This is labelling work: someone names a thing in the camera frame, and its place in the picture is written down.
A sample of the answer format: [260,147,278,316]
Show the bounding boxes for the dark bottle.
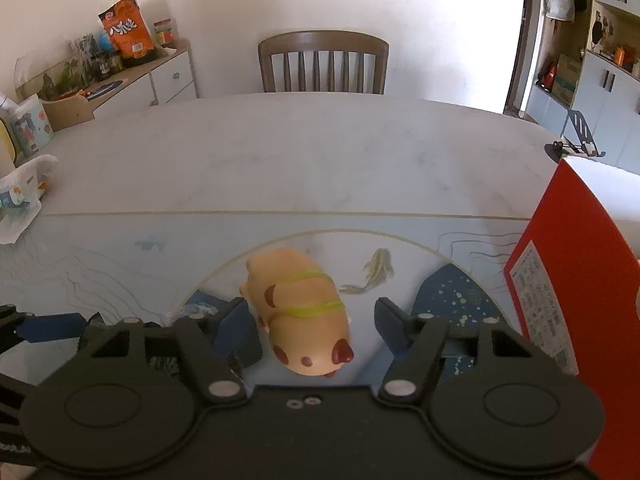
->
[92,50,123,78]

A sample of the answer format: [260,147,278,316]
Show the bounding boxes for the yellow black-rimmed container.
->
[0,110,20,171]

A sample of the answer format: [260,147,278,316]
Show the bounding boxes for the glass fish tank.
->
[14,35,126,103]

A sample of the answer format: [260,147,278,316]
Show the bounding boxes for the white paper napkin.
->
[0,200,43,245]

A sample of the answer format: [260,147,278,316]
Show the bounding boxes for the colourful stacked jar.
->
[153,19,176,47]

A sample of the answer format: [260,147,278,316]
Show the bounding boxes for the white marble desktop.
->
[0,92,566,221]

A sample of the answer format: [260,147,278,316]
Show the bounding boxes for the brown wooden chair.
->
[257,30,390,95]

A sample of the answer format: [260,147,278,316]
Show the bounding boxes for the light wooden tray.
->
[41,95,96,132]

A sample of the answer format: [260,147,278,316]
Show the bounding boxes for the orange snack bag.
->
[97,0,156,68]

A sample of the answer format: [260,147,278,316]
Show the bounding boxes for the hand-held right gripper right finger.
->
[374,296,538,405]

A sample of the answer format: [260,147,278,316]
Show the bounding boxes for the white wooden sideboard cabinet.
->
[40,39,198,131]

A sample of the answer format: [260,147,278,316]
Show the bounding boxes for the red cardboard shoe box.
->
[504,156,640,480]

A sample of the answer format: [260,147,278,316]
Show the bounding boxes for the black phone stand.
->
[544,109,607,161]

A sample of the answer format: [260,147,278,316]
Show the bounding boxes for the white tote bag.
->
[544,0,576,22]

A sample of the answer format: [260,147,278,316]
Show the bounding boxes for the dark blue round mat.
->
[82,79,126,98]

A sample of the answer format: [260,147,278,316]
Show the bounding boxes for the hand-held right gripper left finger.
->
[75,297,263,406]

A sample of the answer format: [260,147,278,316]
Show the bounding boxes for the white wooden shelf cabinet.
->
[522,0,640,176]

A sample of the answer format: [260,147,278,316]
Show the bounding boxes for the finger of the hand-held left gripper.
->
[0,304,87,356]

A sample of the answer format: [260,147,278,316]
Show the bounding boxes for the brown door frame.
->
[502,0,546,116]

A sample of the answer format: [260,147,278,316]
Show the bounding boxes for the yellow spotted pig toy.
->
[239,247,356,377]

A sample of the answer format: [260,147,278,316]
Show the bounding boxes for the crumpled white wrapper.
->
[0,154,60,211]

